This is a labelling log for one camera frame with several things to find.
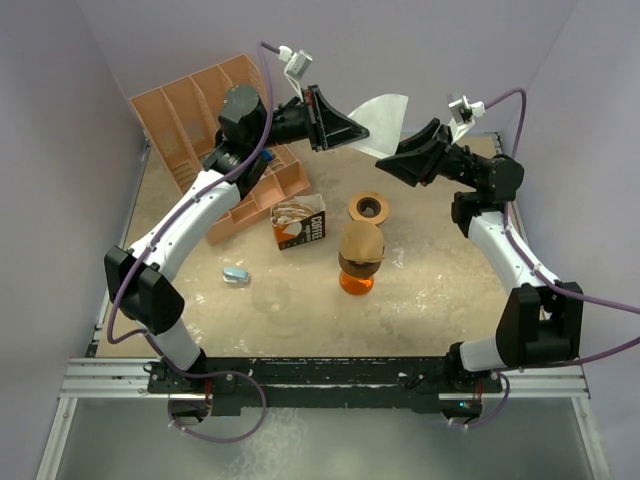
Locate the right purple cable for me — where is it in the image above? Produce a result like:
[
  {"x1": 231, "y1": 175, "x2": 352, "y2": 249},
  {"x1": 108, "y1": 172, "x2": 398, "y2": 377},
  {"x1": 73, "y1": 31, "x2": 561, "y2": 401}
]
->
[{"x1": 447, "y1": 88, "x2": 640, "y2": 431}]

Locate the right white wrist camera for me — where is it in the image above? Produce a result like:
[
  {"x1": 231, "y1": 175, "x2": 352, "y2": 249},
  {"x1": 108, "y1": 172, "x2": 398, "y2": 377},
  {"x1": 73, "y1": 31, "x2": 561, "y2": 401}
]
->
[{"x1": 447, "y1": 94, "x2": 486, "y2": 145}]

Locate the blue ribbed coffee dripper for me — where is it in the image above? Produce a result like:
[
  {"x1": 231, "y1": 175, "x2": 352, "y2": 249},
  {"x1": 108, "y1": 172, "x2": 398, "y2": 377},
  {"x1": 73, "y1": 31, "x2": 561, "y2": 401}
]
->
[{"x1": 338, "y1": 252, "x2": 384, "y2": 279}]

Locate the brown paper coffee filter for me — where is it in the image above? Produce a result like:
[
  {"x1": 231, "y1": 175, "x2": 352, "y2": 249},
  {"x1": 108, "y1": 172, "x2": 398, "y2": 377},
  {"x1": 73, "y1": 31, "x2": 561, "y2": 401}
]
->
[{"x1": 339, "y1": 220, "x2": 385, "y2": 263}]

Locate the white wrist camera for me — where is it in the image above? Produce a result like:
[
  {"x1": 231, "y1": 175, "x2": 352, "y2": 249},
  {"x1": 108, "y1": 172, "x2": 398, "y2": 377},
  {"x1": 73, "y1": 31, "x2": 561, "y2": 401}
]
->
[
  {"x1": 447, "y1": 94, "x2": 486, "y2": 145},
  {"x1": 277, "y1": 45, "x2": 313, "y2": 100}
]

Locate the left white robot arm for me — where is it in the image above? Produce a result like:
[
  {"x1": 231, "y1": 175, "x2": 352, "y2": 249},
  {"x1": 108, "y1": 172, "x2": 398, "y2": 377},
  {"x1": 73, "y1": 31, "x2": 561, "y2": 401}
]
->
[{"x1": 104, "y1": 84, "x2": 370, "y2": 392}]

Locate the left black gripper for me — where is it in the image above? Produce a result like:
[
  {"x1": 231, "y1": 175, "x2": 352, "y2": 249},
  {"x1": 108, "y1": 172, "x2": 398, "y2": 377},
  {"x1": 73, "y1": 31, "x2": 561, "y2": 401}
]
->
[{"x1": 250, "y1": 85, "x2": 368, "y2": 152}]

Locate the coffee filter box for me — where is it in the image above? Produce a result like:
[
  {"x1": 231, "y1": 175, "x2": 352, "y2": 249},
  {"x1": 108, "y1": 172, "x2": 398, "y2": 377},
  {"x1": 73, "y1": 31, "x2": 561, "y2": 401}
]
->
[{"x1": 270, "y1": 194, "x2": 326, "y2": 251}]

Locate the orange glass carafe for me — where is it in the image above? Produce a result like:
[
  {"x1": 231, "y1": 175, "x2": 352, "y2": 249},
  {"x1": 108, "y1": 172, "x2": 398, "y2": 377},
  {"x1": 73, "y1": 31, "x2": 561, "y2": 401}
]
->
[{"x1": 339, "y1": 271, "x2": 374, "y2": 296}]

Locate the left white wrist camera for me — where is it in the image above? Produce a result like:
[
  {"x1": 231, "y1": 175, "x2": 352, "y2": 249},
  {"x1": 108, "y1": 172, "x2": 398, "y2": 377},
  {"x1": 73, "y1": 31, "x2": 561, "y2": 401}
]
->
[{"x1": 277, "y1": 45, "x2": 313, "y2": 100}]

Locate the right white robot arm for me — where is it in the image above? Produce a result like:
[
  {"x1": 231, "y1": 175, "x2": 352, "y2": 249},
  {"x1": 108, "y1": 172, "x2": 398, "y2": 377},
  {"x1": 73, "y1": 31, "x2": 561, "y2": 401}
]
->
[{"x1": 376, "y1": 119, "x2": 583, "y2": 391}]

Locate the peach plastic file organizer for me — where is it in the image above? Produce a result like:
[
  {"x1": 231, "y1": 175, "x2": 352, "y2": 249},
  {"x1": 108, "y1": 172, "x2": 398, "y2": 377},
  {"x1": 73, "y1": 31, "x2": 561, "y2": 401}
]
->
[{"x1": 130, "y1": 54, "x2": 311, "y2": 245}]

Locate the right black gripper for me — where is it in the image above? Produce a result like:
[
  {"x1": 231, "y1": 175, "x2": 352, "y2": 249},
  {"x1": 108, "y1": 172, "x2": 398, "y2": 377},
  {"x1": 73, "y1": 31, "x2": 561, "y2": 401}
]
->
[{"x1": 376, "y1": 118, "x2": 485, "y2": 189}]

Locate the blue stamp block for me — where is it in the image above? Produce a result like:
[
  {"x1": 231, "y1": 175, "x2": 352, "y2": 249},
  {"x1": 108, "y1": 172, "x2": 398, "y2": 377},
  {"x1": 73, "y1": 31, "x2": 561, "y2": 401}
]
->
[{"x1": 261, "y1": 150, "x2": 274, "y2": 163}]

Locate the white paper coffee filter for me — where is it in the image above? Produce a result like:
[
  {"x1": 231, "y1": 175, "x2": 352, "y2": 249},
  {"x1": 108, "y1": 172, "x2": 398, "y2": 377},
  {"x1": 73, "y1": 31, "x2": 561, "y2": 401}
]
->
[{"x1": 348, "y1": 94, "x2": 409, "y2": 159}]

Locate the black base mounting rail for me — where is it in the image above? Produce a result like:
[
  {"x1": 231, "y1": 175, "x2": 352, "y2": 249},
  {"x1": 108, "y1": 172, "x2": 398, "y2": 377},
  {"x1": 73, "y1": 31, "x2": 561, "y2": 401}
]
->
[{"x1": 143, "y1": 357, "x2": 502, "y2": 416}]

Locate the wooden ring stand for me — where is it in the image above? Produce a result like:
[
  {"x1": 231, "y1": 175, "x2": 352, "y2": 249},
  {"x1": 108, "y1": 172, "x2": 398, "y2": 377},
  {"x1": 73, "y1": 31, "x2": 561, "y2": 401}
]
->
[{"x1": 348, "y1": 191, "x2": 390, "y2": 225}]

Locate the light blue stapler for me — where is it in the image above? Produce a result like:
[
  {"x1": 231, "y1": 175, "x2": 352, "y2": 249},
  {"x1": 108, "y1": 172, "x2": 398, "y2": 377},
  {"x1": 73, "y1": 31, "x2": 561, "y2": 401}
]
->
[{"x1": 222, "y1": 266, "x2": 250, "y2": 285}]

